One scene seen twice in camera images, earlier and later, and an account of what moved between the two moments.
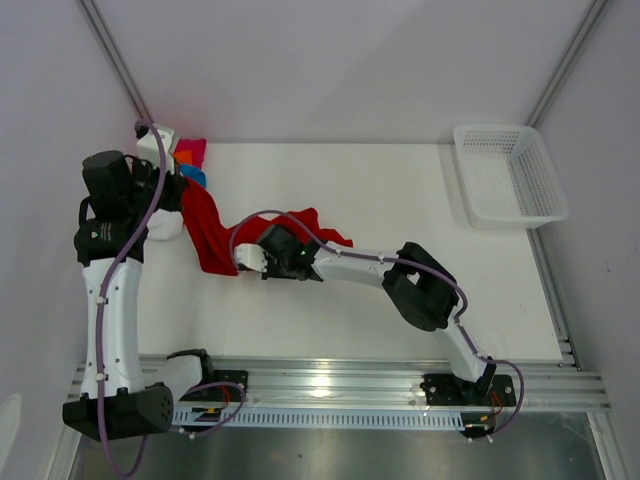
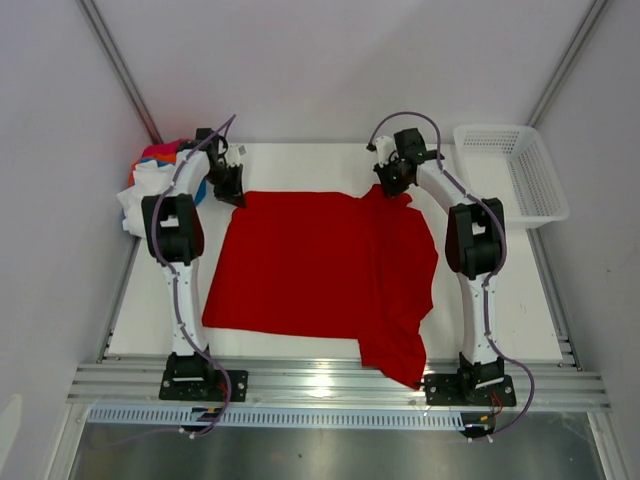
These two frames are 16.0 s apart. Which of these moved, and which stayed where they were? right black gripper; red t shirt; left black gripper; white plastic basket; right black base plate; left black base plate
Moved: red t shirt; right black gripper; left black gripper
Stayed: right black base plate; left black base plate; white plastic basket
